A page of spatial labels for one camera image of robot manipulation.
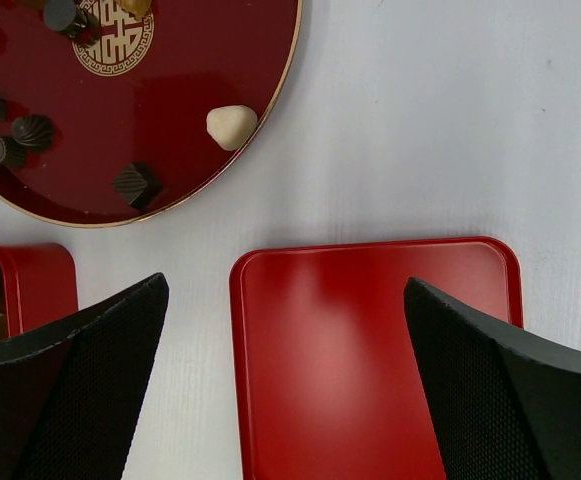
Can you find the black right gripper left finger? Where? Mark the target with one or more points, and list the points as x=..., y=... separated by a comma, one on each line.
x=71, y=391

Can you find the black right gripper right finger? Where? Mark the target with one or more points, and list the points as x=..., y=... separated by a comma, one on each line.
x=504, y=402

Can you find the square red chocolate box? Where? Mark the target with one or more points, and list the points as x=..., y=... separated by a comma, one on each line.
x=37, y=286

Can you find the dark ridged square chocolate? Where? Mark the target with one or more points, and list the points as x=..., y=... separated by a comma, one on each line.
x=138, y=185

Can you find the dark swirl chocolate bottom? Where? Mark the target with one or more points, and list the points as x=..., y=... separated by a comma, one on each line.
x=35, y=132

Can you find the white heart chocolate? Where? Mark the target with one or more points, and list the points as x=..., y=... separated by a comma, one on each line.
x=230, y=126

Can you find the tan chocolate at emblem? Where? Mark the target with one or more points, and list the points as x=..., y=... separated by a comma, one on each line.
x=136, y=8

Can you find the square red box lid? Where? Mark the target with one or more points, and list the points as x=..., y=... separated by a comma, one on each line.
x=326, y=379

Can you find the round red tray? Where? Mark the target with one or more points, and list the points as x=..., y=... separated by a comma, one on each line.
x=140, y=94

